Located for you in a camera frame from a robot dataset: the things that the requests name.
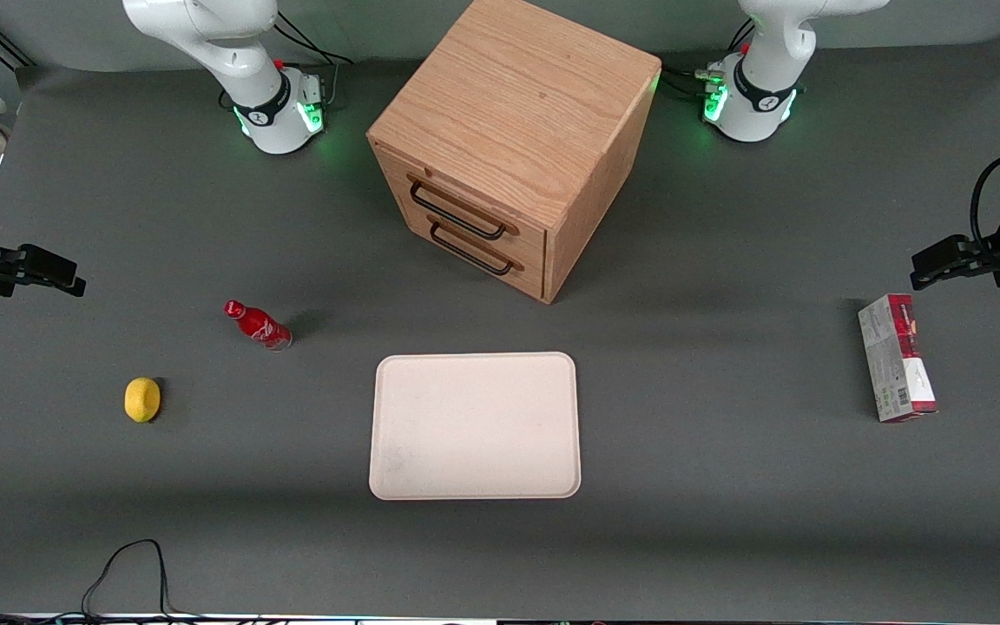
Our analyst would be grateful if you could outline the thin black cable loop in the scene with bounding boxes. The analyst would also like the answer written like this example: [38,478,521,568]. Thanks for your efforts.
[0,538,206,625]

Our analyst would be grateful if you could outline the grey and red carton box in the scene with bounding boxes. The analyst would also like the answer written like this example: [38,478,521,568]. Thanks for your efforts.
[858,293,938,424]

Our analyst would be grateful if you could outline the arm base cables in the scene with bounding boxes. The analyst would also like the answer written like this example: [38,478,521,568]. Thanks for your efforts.
[273,9,353,112]
[661,17,757,101]

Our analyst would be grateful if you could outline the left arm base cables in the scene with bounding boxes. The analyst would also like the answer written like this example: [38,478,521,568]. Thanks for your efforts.
[661,17,757,101]

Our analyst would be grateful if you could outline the short black drawer handle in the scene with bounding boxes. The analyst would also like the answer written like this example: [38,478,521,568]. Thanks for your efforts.
[427,219,523,278]

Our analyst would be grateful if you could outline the yellow lemon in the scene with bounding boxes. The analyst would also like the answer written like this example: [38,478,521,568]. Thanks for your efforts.
[124,377,161,424]

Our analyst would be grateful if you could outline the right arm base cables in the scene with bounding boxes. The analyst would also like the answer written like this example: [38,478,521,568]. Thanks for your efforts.
[273,9,353,112]

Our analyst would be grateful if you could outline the red soda bottle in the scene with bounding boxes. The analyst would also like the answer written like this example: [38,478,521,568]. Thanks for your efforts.
[223,299,293,352]

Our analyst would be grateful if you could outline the wooden drawer with long handle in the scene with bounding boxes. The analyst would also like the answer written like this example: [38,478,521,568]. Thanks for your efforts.
[376,146,548,261]

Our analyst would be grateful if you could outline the wooden drawer with short handle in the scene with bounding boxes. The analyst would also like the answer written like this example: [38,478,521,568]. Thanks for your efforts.
[396,195,548,301]

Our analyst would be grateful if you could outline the dark grey table mat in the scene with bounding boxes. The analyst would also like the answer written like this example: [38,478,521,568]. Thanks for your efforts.
[0,35,1000,619]

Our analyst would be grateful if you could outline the black frame rail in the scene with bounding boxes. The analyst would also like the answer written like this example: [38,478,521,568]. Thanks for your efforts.
[0,17,35,70]

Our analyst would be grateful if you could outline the oak wooden drawer cabinet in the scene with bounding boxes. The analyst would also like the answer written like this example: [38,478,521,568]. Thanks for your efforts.
[367,0,662,305]

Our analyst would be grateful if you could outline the beige rectangular tray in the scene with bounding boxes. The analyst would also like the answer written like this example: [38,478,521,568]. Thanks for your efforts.
[369,352,582,501]

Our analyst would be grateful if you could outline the long black drawer handle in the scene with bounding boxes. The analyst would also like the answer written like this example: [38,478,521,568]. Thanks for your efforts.
[406,174,519,242]

